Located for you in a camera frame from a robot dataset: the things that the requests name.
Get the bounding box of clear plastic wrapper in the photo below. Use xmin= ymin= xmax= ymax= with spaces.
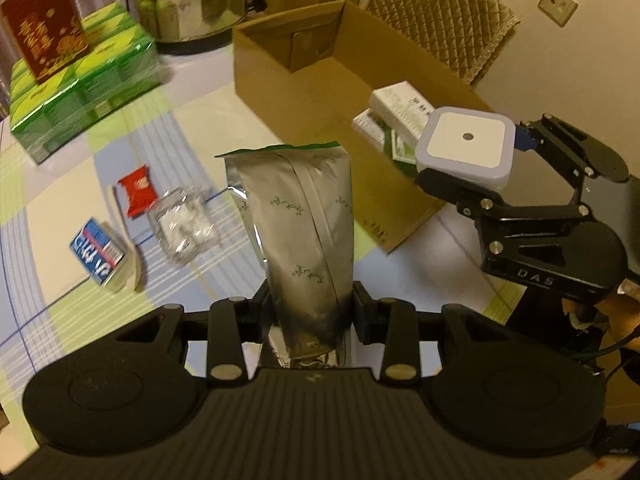
xmin=146 ymin=185 xmax=222 ymax=266

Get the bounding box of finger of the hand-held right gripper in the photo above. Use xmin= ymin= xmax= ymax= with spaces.
xmin=417 ymin=167 xmax=597 ymax=222
xmin=515 ymin=114 xmax=631 ymax=207

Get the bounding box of small blue and white box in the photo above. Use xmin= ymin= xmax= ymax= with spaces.
xmin=69 ymin=217 xmax=128 ymax=293

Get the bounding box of black cable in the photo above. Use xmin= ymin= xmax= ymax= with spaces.
xmin=570 ymin=327 xmax=640 ymax=378

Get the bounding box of brown cardboard box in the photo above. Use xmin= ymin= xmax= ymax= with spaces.
xmin=232 ymin=0 xmax=501 ymax=255

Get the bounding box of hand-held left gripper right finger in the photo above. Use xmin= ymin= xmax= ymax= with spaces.
xmin=350 ymin=280 xmax=488 ymax=381

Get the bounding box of red patterned box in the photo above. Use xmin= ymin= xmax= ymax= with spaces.
xmin=0 ymin=0 xmax=91 ymax=85

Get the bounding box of red sachet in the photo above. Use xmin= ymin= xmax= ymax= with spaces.
xmin=117 ymin=165 xmax=160 ymax=218

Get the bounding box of silver foil pouch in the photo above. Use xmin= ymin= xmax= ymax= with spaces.
xmin=215 ymin=141 xmax=358 ymax=368

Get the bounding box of green tissue pack bundle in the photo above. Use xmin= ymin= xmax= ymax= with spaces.
xmin=7 ymin=0 xmax=163 ymax=163

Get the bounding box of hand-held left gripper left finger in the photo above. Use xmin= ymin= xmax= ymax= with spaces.
xmin=115 ymin=280 xmax=271 ymax=381

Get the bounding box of wall socket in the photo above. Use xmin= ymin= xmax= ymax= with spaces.
xmin=537 ymin=0 xmax=579 ymax=28

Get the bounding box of quilted chair cover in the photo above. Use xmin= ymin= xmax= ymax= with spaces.
xmin=365 ymin=0 xmax=521 ymax=86

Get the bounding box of person's right hand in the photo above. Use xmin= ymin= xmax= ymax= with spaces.
xmin=562 ymin=285 xmax=640 ymax=356

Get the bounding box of white square night light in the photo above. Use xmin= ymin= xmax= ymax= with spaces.
xmin=414 ymin=107 xmax=516 ymax=192

